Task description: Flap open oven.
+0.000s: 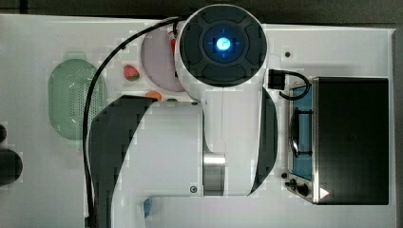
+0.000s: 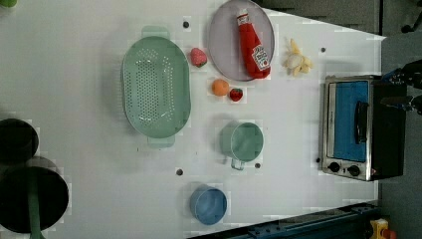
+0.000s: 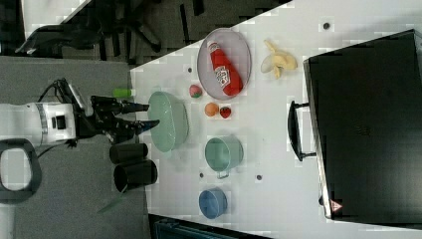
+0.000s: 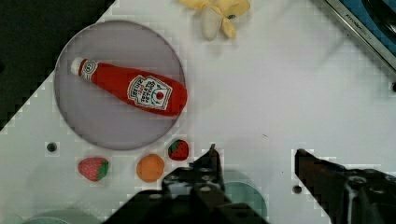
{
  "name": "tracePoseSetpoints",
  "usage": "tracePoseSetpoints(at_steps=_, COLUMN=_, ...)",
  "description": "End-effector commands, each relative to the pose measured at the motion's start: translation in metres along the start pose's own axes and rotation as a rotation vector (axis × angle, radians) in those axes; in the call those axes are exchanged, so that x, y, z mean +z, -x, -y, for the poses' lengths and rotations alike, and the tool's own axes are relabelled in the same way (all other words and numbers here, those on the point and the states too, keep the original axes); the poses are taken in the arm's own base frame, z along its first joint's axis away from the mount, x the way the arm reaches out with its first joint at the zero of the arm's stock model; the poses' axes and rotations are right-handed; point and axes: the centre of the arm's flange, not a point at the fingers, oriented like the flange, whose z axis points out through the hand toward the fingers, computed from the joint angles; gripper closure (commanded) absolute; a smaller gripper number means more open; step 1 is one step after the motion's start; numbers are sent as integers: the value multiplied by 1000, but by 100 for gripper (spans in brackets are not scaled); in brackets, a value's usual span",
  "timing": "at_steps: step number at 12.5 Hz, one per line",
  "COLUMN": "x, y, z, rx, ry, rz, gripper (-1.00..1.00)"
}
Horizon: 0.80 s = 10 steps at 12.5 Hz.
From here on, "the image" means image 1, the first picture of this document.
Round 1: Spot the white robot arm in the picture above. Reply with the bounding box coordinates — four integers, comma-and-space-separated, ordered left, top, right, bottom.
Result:
87, 5, 278, 228

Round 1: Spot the toy orange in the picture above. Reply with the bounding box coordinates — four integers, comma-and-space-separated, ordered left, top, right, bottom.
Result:
145, 90, 163, 102

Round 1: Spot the pale pink plate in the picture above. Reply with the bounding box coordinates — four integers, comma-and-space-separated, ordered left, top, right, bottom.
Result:
141, 27, 184, 92

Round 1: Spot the red ketchup bottle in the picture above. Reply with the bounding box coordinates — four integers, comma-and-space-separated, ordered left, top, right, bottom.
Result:
169, 33, 176, 55

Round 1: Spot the blue object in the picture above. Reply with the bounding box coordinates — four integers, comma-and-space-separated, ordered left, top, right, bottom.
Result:
144, 198, 152, 218

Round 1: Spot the green perforated basket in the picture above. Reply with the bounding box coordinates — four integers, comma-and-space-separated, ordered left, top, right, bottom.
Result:
48, 52, 97, 141

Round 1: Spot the black round object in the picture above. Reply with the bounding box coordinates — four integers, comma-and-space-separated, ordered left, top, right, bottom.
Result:
0, 123, 24, 187

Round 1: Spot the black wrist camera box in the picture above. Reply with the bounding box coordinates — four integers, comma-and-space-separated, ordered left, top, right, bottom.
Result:
268, 69, 285, 90

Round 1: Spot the black camera cable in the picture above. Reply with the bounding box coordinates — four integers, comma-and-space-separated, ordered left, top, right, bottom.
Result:
278, 70, 312, 102

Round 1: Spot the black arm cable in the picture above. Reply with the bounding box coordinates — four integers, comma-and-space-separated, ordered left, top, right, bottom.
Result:
82, 16, 184, 228

